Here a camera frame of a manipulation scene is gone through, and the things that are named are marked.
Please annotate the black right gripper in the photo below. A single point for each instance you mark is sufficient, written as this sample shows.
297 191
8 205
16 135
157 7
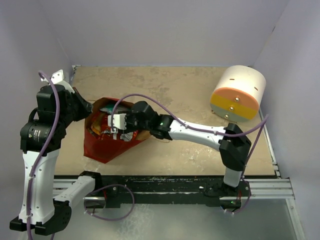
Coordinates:
128 117

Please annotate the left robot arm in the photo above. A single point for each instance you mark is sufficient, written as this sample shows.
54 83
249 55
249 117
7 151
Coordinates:
40 141

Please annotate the white cylinder toy drum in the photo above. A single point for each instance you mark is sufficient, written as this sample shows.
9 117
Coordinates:
238 94

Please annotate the teal snack packet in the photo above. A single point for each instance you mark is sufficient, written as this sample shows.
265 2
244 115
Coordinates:
108 109

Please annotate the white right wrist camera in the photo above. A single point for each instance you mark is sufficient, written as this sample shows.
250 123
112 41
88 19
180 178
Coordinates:
117 122

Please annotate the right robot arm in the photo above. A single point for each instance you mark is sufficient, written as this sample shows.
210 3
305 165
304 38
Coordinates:
229 141

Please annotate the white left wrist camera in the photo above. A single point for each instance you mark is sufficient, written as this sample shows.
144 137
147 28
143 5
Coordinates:
58 78

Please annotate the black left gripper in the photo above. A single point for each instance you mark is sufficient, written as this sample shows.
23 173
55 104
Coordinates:
86 107

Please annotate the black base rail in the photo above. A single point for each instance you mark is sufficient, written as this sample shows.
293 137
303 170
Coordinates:
208 190

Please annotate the yellow snack packet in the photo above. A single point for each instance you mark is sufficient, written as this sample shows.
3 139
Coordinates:
99 123

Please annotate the red chips bag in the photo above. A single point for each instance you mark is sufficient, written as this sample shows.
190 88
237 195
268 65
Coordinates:
119 135

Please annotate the red paper bag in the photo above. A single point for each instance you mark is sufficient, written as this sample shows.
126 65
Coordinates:
105 150

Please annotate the metal corner bracket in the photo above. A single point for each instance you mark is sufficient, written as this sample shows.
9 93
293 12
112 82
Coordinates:
74 70

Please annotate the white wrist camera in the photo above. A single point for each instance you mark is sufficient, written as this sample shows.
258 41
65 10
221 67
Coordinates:
117 122
58 78

